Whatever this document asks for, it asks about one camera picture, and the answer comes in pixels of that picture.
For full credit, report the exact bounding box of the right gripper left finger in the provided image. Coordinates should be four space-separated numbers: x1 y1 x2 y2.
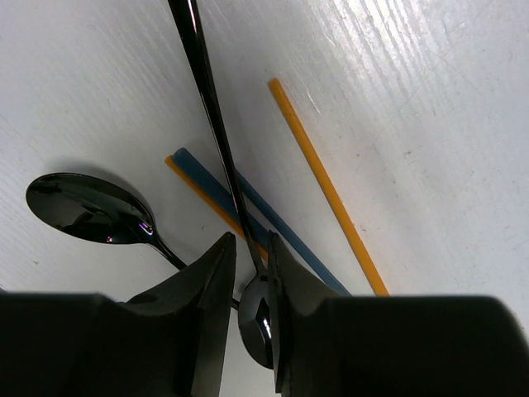
1 233 236 396

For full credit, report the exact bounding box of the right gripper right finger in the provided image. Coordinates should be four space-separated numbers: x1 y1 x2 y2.
268 233 528 396

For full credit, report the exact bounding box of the black spoon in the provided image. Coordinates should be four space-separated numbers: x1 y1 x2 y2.
169 0 273 369
25 172 241 311

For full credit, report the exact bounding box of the grey chopstick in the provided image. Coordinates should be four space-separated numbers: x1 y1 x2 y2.
236 170 350 295

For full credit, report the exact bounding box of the orange chopstick lower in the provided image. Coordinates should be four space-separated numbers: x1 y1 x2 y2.
164 155 245 239

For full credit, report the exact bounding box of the orange black chopstick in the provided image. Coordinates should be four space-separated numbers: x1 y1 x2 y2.
268 78 389 297

